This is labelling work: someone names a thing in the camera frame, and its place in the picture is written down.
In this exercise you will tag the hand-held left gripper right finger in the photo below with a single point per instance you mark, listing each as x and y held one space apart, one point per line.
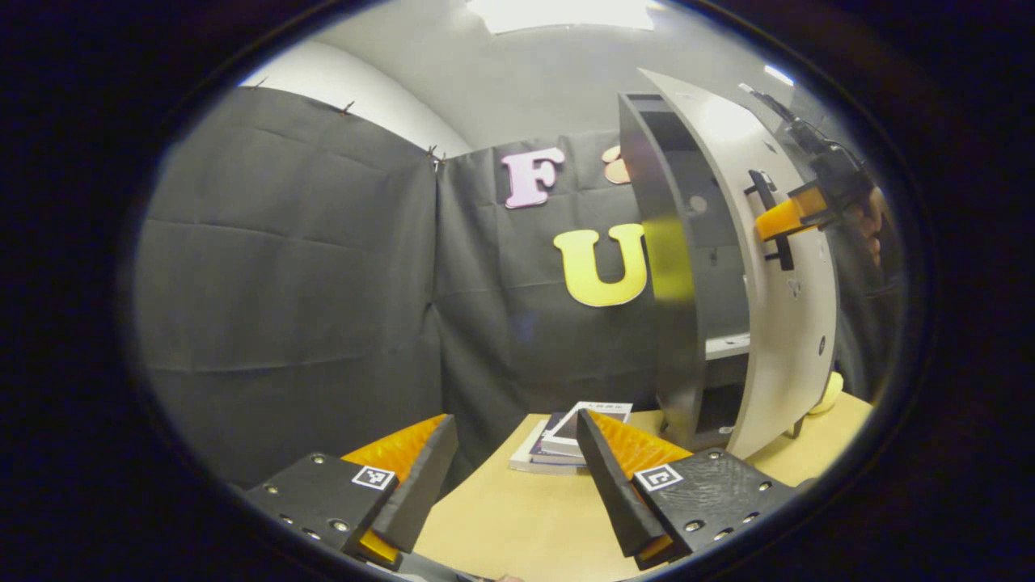
614 493

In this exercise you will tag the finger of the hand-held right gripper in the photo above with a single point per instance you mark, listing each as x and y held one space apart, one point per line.
784 217

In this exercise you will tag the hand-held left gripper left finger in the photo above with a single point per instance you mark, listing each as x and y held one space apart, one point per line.
420 485

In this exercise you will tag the light grey cabinet shelf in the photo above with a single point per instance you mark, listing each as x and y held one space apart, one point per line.
728 346

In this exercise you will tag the dark grey cabinet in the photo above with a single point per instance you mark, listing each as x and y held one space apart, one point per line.
675 339

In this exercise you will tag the book with portrait cover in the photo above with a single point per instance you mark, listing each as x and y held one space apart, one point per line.
566 432

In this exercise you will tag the white book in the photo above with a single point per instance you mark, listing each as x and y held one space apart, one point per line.
530 457

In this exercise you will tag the yellow round bread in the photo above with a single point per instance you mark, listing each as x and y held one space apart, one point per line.
829 396

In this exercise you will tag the black backdrop cloth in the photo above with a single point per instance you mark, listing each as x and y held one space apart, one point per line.
283 283

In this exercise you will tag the ceiling light panel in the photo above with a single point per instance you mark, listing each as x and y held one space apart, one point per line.
558 14

